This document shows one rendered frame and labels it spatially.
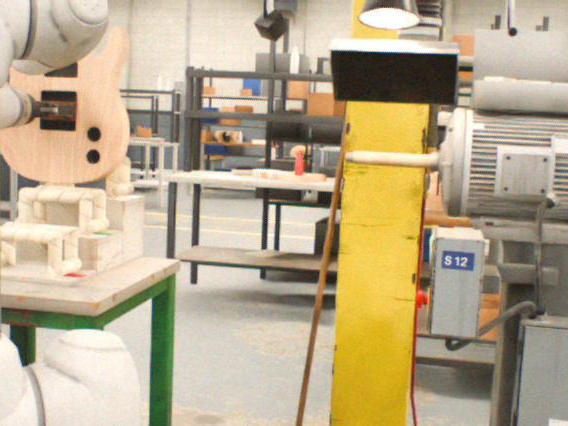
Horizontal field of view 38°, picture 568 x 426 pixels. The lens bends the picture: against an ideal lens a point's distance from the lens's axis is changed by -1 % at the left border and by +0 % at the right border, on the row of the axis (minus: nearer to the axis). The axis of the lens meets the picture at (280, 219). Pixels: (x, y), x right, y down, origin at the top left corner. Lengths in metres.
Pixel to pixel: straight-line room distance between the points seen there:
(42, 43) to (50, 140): 0.90
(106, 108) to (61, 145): 0.15
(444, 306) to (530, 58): 0.69
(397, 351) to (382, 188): 0.58
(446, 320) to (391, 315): 1.27
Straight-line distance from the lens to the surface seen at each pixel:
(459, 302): 1.66
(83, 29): 1.27
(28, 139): 2.19
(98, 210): 2.18
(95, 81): 2.12
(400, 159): 1.96
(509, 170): 1.84
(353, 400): 3.02
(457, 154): 1.85
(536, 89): 1.91
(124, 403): 1.35
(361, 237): 2.88
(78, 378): 1.32
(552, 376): 1.86
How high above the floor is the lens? 1.34
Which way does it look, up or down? 7 degrees down
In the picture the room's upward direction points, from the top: 3 degrees clockwise
